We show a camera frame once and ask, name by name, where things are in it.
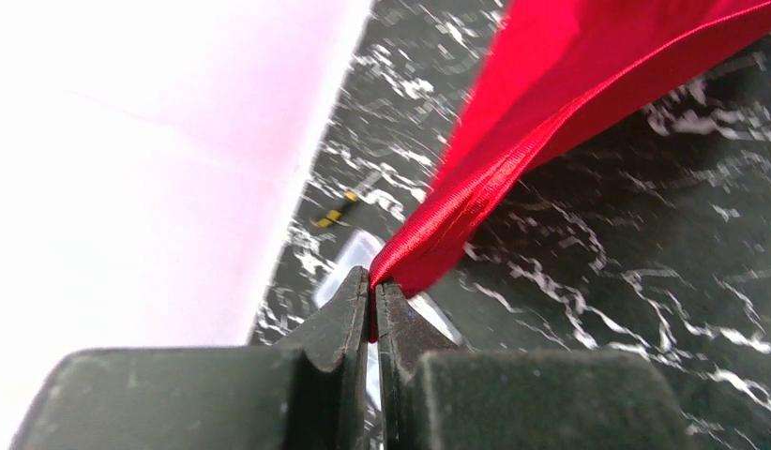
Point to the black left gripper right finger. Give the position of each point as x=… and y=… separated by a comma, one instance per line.
x=439, y=395

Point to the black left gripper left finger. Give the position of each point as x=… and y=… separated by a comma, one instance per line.
x=307, y=391

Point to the red cloth napkin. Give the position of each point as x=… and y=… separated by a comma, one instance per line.
x=558, y=73

